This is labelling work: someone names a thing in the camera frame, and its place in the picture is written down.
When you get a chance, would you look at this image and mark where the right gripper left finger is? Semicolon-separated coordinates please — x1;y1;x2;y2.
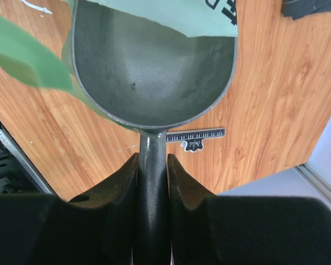
0;153;138;264

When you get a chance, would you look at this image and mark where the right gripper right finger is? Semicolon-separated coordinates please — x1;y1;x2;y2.
168;154;331;264

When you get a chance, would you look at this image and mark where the piano pattern bag clip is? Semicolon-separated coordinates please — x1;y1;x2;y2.
166;127;226;153

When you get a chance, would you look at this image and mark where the grey metal scoop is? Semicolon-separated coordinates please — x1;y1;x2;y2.
71;1;238;264

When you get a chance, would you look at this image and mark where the green litter bag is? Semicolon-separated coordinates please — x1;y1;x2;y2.
0;1;238;120

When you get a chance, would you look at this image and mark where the dark checked folded cloth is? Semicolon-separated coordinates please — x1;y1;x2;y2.
281;0;331;20

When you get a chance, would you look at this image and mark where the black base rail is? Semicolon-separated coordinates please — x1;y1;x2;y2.
0;122;56;195

